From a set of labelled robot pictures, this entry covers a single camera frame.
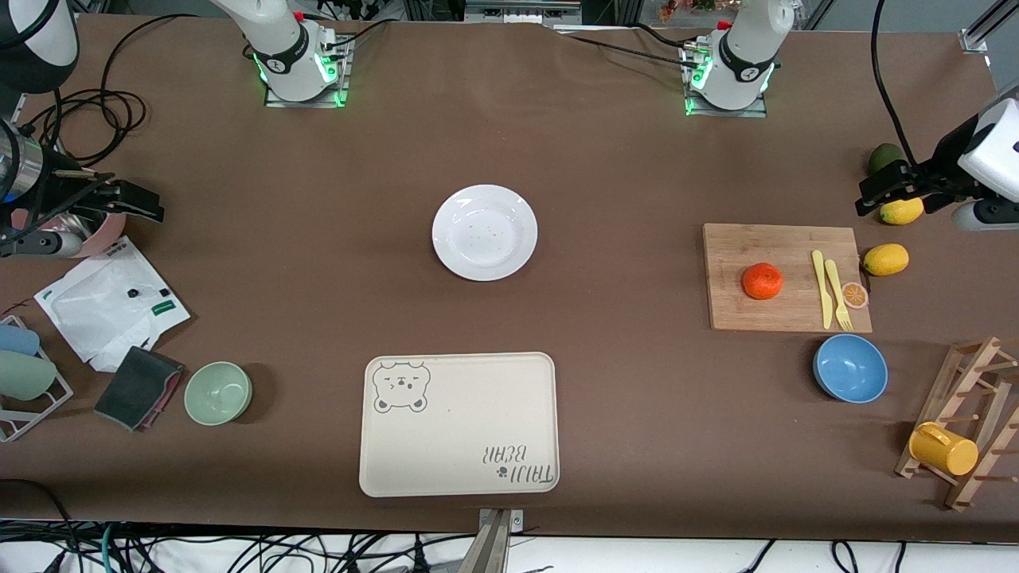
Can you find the pink bowl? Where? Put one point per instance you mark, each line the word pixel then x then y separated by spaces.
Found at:
pixel 107 235

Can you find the white round plate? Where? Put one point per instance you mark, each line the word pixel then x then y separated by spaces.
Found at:
pixel 485 233

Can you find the yellow plastic knife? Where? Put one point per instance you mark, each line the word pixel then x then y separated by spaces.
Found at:
pixel 821 286

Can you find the pale green bowl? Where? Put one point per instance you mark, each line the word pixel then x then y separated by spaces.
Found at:
pixel 217 393

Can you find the orange fruit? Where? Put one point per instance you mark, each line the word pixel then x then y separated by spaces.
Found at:
pixel 763 281

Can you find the grey metal box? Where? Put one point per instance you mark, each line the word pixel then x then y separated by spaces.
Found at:
pixel 521 11

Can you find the blue bowl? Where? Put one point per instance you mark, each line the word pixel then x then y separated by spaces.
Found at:
pixel 850 368

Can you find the yellow lemon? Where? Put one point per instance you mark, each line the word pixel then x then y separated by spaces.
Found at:
pixel 886 259
pixel 903 212

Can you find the toy orange slice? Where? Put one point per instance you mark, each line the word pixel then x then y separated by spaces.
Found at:
pixel 855 295

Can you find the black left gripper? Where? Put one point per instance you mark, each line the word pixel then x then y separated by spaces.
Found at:
pixel 946 161

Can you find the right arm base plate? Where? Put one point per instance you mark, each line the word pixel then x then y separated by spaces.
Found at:
pixel 306 103

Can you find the white plastic bag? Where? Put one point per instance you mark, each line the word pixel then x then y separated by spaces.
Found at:
pixel 95 310

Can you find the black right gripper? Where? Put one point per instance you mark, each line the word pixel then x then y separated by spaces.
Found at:
pixel 56 188

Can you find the yellow plastic fork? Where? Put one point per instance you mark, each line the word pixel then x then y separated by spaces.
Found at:
pixel 836 286

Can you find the aluminium frame profile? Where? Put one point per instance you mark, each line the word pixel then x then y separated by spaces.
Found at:
pixel 983 28

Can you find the dark green avocado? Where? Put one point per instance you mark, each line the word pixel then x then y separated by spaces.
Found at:
pixel 884 155

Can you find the wooden cup rack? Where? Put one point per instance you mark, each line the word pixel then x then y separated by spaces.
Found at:
pixel 987 446

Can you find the pale green cup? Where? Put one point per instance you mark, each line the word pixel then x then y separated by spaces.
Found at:
pixel 24 376

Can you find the wooden cutting board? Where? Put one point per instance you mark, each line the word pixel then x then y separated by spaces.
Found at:
pixel 748 247

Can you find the pale blue cup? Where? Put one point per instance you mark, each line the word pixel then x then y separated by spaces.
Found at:
pixel 17 341

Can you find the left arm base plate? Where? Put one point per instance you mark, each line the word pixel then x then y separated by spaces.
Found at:
pixel 748 113

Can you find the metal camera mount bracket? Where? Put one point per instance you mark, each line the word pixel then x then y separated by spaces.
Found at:
pixel 495 541

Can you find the cream bear print tray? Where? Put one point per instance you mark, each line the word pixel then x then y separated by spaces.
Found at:
pixel 462 430

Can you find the yellow cup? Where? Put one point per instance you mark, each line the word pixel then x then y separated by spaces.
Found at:
pixel 943 450

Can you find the dark grey pink-edged cloth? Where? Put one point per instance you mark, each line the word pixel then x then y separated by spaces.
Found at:
pixel 135 386

